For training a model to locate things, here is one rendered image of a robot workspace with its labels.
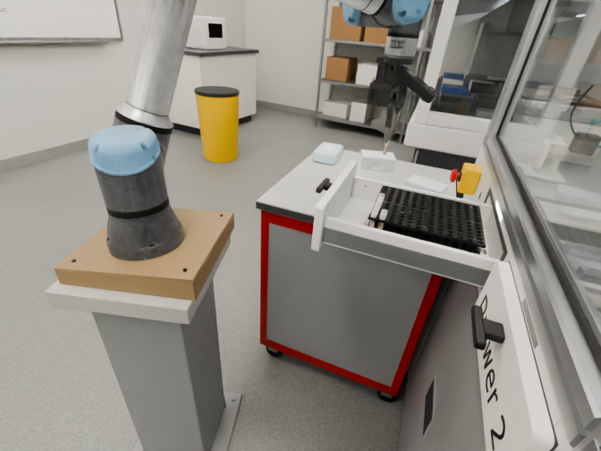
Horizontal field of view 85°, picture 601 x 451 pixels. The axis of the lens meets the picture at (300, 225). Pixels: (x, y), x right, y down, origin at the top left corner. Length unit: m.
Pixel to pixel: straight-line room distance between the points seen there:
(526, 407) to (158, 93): 0.76
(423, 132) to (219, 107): 2.10
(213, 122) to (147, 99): 2.49
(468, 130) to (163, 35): 1.17
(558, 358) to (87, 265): 0.73
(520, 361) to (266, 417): 1.06
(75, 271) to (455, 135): 1.36
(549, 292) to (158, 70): 0.73
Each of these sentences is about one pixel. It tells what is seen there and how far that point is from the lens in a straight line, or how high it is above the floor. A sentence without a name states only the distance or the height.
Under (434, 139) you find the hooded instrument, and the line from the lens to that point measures 1.53.
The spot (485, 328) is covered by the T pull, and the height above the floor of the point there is 0.91.
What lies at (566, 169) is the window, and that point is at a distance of 0.58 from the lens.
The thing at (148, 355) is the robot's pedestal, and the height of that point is 0.55.
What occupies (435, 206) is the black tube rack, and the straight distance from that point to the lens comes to 0.80.
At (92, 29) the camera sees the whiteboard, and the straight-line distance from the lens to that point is 4.01.
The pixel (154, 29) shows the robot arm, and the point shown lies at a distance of 0.77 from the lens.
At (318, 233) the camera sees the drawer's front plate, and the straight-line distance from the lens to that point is 0.66.
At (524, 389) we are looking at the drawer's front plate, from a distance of 0.43.
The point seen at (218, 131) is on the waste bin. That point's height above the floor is 0.32.
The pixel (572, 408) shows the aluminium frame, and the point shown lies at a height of 0.96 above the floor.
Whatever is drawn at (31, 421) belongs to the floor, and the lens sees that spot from 1.60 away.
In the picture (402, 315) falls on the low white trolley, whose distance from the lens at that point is 1.09.
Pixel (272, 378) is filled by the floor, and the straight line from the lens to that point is 1.46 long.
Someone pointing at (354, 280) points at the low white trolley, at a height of 0.56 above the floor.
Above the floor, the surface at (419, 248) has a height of 0.88.
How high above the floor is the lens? 1.23
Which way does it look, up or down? 32 degrees down
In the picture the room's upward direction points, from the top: 5 degrees clockwise
